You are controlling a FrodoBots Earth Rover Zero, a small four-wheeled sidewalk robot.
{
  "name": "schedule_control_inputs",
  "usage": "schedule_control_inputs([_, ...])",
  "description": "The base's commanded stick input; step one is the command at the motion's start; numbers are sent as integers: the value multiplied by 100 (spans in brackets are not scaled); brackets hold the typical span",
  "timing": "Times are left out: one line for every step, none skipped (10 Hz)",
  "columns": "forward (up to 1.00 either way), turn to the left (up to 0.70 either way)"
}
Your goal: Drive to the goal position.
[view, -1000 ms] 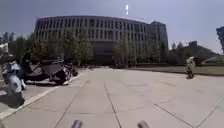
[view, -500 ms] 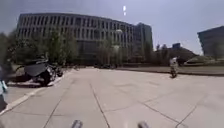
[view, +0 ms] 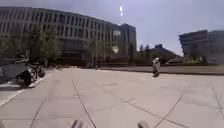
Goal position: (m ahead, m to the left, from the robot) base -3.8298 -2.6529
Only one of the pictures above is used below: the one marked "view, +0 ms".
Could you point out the pale paved plaza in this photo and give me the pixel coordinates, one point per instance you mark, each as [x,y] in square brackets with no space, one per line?
[110,96]

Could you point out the person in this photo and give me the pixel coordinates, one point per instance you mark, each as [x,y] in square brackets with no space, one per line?
[155,66]

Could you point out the large curved grey building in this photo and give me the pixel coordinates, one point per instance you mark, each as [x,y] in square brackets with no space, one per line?
[73,30]

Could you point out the robot's own part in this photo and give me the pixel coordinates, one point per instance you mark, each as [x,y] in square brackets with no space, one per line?
[77,124]
[143,125]

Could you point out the row of trees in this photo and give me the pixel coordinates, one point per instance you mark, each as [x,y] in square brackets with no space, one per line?
[41,46]

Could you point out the parked motorcycle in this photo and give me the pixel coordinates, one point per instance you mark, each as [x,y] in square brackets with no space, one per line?
[38,70]

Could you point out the raised reddish platform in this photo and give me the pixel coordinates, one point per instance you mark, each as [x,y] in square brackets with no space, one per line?
[186,69]

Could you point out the dark striped building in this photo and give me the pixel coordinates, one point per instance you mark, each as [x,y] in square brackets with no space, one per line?
[200,45]

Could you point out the grey parked vehicle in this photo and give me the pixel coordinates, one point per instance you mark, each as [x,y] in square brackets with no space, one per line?
[15,70]

